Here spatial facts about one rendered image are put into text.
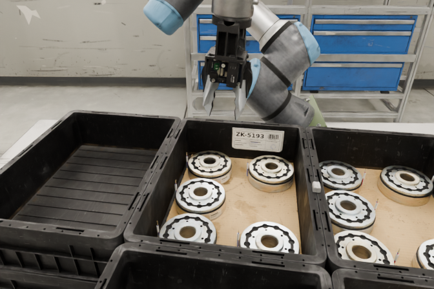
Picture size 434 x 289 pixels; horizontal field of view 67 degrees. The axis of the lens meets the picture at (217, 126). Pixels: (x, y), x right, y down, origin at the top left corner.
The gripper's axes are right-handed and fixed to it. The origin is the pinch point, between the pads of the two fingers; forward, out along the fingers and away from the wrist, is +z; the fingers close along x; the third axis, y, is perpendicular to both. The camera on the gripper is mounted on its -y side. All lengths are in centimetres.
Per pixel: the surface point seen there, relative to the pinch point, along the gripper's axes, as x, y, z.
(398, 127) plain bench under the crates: 61, -56, 25
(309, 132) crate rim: 19.7, -5.7, 5.3
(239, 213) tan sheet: 6.6, 12.5, 16.4
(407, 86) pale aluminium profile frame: 117, -189, 54
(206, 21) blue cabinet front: -36, -168, 20
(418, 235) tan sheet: 40.5, 12.6, 13.5
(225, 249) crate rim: 5.5, 30.5, 6.4
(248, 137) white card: 6.2, -7.2, 9.9
